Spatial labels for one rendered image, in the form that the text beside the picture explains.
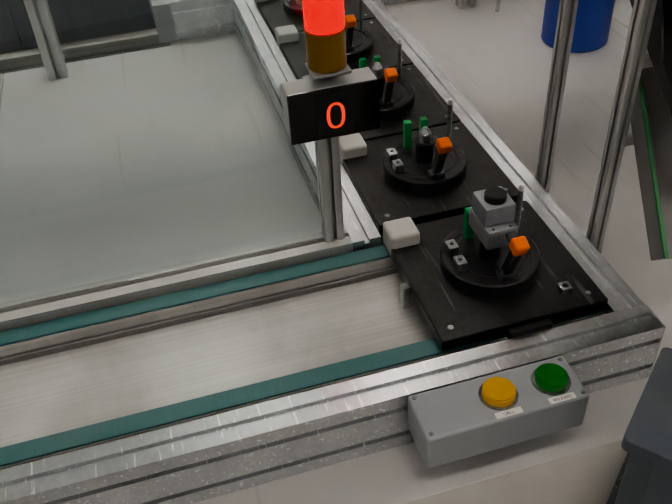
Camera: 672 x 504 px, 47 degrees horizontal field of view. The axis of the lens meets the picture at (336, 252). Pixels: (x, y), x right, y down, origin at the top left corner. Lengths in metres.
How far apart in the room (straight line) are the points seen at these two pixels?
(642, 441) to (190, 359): 0.59
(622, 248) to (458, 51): 0.77
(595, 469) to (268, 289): 0.51
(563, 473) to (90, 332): 0.67
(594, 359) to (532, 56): 1.02
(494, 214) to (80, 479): 0.60
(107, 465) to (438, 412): 0.39
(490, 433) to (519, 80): 1.04
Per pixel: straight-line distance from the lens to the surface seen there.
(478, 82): 1.81
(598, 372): 1.10
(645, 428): 0.85
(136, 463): 0.95
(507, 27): 2.08
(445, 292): 1.08
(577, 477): 1.05
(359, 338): 1.09
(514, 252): 1.01
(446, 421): 0.95
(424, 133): 1.27
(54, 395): 1.12
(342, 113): 1.01
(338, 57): 0.98
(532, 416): 0.98
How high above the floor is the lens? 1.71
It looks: 40 degrees down
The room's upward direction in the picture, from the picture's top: 4 degrees counter-clockwise
